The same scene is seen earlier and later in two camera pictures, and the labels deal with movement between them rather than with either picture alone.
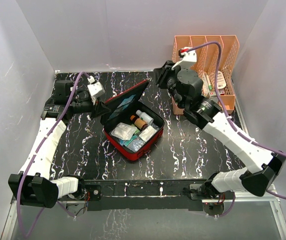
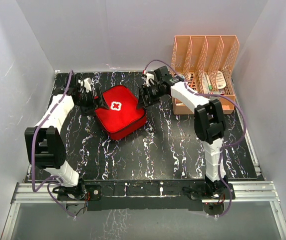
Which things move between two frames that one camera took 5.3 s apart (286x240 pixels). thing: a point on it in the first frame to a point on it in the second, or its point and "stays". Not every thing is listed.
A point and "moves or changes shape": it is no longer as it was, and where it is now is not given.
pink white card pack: [221, 82] stays
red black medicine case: [132, 127] moves or changes shape
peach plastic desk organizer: [215, 57] stays
